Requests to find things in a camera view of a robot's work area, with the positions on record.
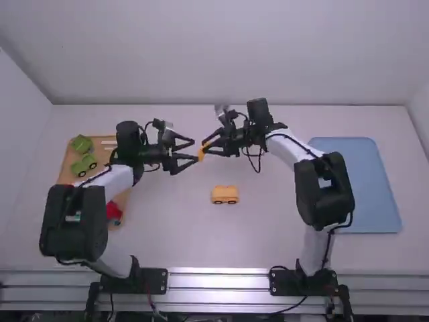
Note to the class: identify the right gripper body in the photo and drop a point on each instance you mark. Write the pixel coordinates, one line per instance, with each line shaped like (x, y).
(239, 135)

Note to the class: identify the tan tray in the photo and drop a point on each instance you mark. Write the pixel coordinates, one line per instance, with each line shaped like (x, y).
(67, 167)

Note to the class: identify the rounded yellow toy brick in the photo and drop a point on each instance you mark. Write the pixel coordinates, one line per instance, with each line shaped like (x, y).
(201, 153)

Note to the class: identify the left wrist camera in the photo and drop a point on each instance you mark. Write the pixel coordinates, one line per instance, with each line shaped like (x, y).
(166, 132)

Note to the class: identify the large green toy brick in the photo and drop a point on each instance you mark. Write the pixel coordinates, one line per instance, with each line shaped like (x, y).
(80, 144)

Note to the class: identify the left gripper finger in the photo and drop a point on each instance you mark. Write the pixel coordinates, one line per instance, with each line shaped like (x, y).
(182, 142)
(184, 164)

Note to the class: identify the blue mat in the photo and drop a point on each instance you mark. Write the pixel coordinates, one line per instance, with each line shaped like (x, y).
(368, 188)

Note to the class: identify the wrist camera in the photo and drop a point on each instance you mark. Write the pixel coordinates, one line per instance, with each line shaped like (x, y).
(166, 132)
(223, 112)

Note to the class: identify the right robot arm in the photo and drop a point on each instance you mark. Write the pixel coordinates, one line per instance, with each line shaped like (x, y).
(321, 188)

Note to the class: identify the yellow toy car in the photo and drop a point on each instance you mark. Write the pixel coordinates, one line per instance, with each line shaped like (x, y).
(225, 194)

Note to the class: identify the red toy car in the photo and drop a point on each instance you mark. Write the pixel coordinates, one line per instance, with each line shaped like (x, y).
(114, 211)

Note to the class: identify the green toy car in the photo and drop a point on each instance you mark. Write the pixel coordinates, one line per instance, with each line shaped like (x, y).
(83, 166)

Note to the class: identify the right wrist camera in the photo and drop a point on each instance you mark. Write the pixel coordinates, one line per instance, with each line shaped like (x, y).
(223, 112)

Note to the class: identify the silver rails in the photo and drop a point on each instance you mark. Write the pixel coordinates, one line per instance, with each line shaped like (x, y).
(214, 285)

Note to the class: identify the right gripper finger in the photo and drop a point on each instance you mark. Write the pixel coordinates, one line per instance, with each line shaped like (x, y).
(211, 137)
(219, 152)

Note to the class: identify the white toy brick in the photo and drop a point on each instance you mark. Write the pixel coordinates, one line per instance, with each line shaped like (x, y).
(109, 144)

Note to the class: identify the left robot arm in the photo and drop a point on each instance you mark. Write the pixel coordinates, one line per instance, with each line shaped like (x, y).
(73, 221)

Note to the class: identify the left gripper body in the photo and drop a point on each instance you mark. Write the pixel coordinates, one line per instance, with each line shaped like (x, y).
(155, 156)

